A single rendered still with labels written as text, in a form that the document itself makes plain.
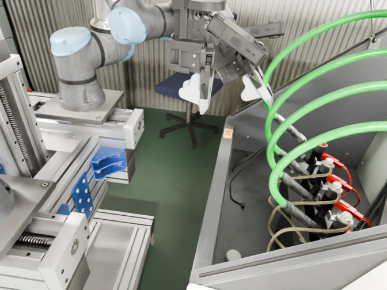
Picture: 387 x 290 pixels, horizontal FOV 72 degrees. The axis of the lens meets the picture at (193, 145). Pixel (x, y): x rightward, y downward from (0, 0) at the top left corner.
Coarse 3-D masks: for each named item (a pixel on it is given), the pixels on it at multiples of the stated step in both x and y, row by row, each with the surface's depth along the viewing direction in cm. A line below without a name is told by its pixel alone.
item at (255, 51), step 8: (216, 16) 43; (224, 16) 46; (208, 24) 44; (216, 24) 44; (224, 24) 43; (232, 24) 45; (216, 32) 44; (224, 32) 44; (232, 32) 44; (240, 32) 45; (224, 40) 45; (232, 40) 44; (240, 40) 44; (248, 40) 44; (256, 40) 46; (240, 48) 45; (248, 48) 44; (256, 48) 44; (264, 48) 45; (248, 56) 45; (256, 56) 45; (264, 56) 45; (256, 64) 46
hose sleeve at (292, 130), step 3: (279, 114) 66; (276, 117) 65; (279, 117) 65; (282, 117) 65; (276, 120) 66; (279, 120) 65; (282, 120) 65; (279, 123) 66; (291, 126) 66; (288, 129) 66; (291, 129) 66; (294, 129) 66; (291, 132) 67; (294, 132) 67; (297, 132) 67; (291, 135) 68; (294, 135) 67; (297, 135) 67
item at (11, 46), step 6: (0, 0) 238; (0, 6) 240; (0, 12) 240; (0, 18) 241; (6, 18) 248; (0, 24) 241; (6, 24) 248; (6, 30) 249; (6, 36) 250; (12, 36) 258; (6, 42) 251; (12, 42) 258; (12, 48) 259; (24, 72) 279; (24, 78) 280; (30, 90) 290
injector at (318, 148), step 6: (318, 150) 67; (324, 150) 67; (306, 156) 70; (312, 156) 69; (318, 156) 68; (306, 162) 71; (312, 162) 70; (312, 168) 71; (306, 180) 74; (306, 186) 76
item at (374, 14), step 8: (344, 16) 51; (352, 16) 50; (360, 16) 50; (368, 16) 50; (376, 16) 49; (384, 16) 49; (328, 24) 52; (336, 24) 52; (312, 32) 53; (320, 32) 53; (296, 40) 55; (304, 40) 54; (288, 48) 56; (280, 56) 57; (272, 64) 58; (264, 80) 61; (264, 104) 64
